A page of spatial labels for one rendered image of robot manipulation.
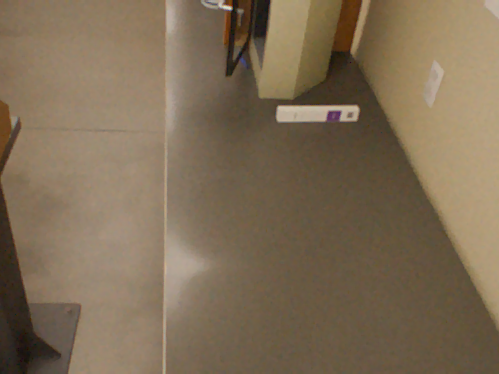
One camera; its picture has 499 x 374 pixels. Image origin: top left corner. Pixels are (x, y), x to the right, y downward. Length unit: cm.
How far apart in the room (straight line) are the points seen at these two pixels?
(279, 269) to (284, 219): 17
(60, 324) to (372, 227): 136
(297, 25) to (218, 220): 68
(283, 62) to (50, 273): 135
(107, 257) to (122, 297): 24
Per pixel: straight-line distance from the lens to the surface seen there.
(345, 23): 221
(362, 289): 129
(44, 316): 240
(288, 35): 177
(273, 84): 184
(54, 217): 280
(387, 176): 163
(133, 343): 230
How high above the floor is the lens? 188
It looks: 39 degrees down
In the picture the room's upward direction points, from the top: 8 degrees clockwise
